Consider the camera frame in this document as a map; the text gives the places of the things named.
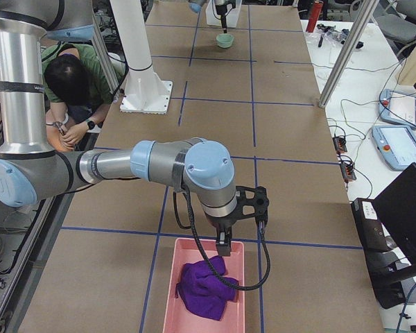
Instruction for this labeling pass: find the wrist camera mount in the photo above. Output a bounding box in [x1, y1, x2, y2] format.
[233, 186, 270, 228]

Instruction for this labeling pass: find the purple cloth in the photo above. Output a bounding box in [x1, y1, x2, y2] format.
[176, 260, 237, 321]

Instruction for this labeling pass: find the near teach pendant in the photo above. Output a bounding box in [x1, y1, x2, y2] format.
[371, 125, 416, 171]

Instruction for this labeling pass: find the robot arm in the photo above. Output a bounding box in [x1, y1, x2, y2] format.
[0, 1, 237, 256]
[188, 0, 236, 19]

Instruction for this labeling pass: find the teach pendant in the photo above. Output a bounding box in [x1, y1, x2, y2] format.
[371, 125, 416, 171]
[379, 89, 416, 129]

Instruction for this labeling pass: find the black box device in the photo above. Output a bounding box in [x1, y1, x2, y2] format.
[351, 198, 397, 253]

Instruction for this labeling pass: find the person in green shirt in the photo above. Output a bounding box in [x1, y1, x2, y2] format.
[42, 43, 114, 152]

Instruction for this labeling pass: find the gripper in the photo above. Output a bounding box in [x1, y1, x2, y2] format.
[214, 0, 234, 19]
[205, 207, 236, 256]

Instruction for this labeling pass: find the far teach pendant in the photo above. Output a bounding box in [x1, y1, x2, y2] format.
[379, 89, 416, 129]

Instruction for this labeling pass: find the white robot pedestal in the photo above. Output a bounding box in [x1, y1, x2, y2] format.
[110, 0, 173, 114]

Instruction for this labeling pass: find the aluminium frame post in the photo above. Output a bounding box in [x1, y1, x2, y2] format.
[318, 0, 379, 108]

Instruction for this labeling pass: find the red cylinder bottle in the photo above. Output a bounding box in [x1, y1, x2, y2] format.
[306, 0, 324, 33]

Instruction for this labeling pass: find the black monitor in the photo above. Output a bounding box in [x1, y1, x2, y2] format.
[372, 162, 416, 265]

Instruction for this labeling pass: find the green bowl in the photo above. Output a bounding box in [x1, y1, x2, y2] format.
[216, 33, 234, 49]

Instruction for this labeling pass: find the pink plastic tray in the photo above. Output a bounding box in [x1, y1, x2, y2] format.
[163, 238, 245, 332]

